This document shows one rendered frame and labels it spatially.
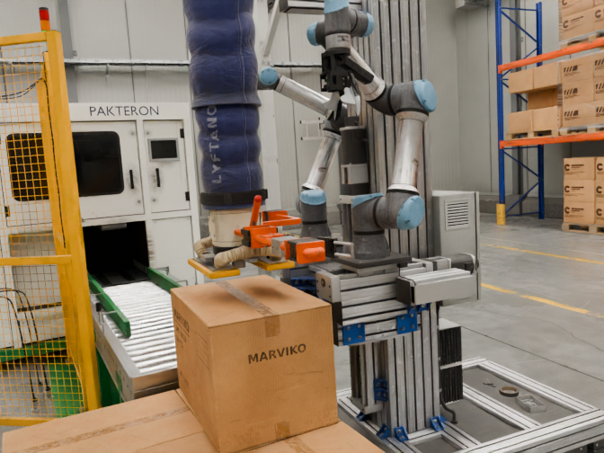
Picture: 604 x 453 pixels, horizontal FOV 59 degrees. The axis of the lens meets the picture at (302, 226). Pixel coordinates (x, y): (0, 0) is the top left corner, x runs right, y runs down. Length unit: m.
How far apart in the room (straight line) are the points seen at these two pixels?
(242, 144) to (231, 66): 0.24
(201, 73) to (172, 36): 9.73
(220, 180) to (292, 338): 0.56
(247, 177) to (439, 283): 0.77
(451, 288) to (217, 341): 0.87
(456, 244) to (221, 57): 1.21
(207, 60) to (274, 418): 1.14
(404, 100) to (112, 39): 9.71
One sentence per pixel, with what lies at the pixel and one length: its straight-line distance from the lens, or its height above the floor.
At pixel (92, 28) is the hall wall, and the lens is 11.40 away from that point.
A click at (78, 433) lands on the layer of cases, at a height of 0.54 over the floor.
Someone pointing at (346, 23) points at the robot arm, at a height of 1.79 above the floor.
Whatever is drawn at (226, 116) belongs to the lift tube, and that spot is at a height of 1.56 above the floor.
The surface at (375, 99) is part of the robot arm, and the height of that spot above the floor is 1.61.
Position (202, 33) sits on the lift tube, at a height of 1.82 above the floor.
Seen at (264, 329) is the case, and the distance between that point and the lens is 1.66.
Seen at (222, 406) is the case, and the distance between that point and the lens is 1.69.
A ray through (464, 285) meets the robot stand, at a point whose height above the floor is 0.92.
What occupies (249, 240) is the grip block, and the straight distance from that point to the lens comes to 1.63.
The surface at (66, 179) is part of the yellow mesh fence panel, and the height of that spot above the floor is 1.39.
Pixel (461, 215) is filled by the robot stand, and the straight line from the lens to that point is 2.34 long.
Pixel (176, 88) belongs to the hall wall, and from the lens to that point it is 11.35.
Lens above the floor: 1.39
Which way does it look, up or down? 7 degrees down
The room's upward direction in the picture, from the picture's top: 4 degrees counter-clockwise
